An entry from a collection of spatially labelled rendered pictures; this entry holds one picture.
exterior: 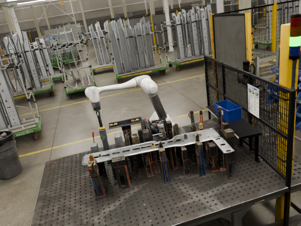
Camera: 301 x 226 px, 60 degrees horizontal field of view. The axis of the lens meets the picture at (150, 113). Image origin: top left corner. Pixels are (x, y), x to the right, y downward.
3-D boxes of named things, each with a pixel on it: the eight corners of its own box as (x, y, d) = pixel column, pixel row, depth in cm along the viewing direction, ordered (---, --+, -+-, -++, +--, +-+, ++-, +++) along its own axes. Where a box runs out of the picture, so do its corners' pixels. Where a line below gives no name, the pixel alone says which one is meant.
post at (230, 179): (228, 182, 236) (227, 155, 225) (223, 176, 246) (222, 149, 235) (235, 181, 236) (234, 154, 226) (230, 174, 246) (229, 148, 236)
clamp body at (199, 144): (199, 177, 250) (195, 145, 237) (195, 171, 260) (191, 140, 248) (208, 175, 250) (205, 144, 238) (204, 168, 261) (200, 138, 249)
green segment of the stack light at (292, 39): (293, 46, 175) (294, 37, 172) (287, 45, 181) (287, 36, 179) (303, 45, 175) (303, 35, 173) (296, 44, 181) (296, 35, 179)
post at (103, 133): (107, 166, 294) (98, 131, 278) (107, 162, 301) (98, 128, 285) (113, 164, 295) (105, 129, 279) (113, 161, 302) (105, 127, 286)
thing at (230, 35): (257, 134, 448) (257, 10, 375) (250, 136, 445) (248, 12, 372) (218, 110, 570) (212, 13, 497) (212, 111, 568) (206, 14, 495)
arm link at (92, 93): (101, 101, 268) (98, 97, 279) (98, 86, 262) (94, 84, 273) (91, 103, 264) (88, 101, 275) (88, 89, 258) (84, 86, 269)
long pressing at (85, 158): (81, 167, 243) (80, 166, 243) (83, 155, 264) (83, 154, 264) (221, 137, 255) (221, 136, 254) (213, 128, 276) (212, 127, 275)
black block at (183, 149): (184, 178, 252) (181, 152, 242) (181, 171, 262) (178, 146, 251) (192, 176, 253) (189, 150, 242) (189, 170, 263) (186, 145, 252)
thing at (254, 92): (259, 119, 243) (259, 88, 232) (247, 111, 264) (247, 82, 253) (261, 119, 244) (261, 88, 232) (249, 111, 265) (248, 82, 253)
